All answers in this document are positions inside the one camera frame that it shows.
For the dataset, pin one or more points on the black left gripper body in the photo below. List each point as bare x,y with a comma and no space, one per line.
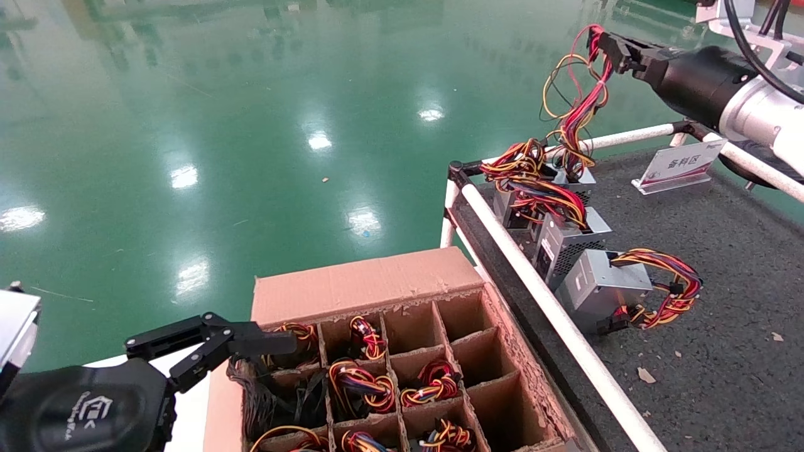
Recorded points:
81,408

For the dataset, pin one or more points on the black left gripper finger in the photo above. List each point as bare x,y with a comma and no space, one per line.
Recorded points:
166,336
264,343

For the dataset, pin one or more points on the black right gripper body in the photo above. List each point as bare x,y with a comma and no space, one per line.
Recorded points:
697,81

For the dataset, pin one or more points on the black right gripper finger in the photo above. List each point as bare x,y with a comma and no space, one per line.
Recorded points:
631,66
619,44

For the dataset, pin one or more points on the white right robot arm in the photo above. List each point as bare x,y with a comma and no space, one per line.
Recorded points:
766,107

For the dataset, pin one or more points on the brown cardboard divider box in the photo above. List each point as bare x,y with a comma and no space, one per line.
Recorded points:
364,282

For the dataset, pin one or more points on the black pipe corner connector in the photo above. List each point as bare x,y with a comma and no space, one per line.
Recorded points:
460,171
689,127

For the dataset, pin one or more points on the clear acrylic label sign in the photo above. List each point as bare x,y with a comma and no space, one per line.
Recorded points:
681,164

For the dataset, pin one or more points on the black round disc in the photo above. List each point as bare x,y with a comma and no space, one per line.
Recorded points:
738,172

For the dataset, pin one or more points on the grey power supply mesh side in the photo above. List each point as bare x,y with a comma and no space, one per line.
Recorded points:
565,245

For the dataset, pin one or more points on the white pipe table leg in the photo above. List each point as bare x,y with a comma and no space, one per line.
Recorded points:
448,220

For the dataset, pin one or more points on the white pipe table rail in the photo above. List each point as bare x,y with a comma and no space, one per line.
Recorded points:
628,137
472,251
540,289
750,162

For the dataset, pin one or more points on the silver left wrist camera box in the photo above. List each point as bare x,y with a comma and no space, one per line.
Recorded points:
16,326

